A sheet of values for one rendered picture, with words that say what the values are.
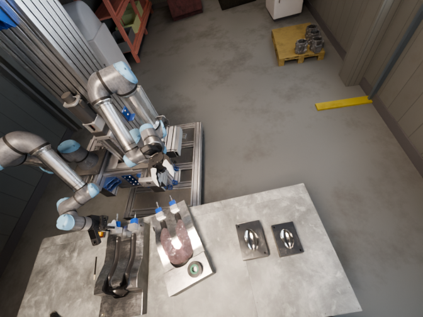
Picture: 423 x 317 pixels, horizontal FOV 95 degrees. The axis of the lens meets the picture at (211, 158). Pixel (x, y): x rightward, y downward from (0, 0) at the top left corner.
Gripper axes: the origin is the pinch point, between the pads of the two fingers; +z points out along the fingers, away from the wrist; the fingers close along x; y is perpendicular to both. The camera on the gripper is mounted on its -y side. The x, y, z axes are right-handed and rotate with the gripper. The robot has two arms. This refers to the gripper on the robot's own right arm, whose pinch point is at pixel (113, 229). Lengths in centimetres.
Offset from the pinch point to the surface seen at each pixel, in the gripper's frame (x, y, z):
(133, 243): -10.5, -10.0, 6.0
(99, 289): 3.9, -31.6, -4.6
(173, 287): -39, -38, 3
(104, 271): 4.4, -23.2, -0.7
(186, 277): -46, -34, 5
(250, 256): -82, -30, 14
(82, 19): 83, 326, 8
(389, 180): -223, 10, 129
